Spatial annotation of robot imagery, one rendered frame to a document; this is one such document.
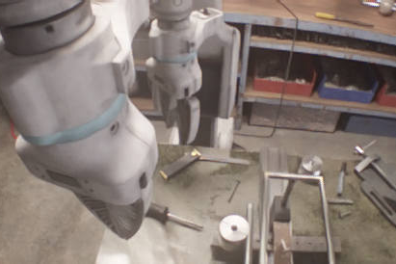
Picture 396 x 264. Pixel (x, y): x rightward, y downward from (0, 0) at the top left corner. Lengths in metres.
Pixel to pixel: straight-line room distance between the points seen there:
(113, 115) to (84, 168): 0.04
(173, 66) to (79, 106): 0.34
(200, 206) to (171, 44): 0.34
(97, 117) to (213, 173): 0.55
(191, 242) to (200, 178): 0.16
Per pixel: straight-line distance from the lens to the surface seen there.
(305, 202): 0.70
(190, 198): 0.67
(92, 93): 0.16
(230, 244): 0.54
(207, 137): 0.98
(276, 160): 0.71
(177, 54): 0.48
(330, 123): 2.15
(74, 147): 0.18
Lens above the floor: 1.44
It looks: 45 degrees down
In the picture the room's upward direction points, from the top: straight up
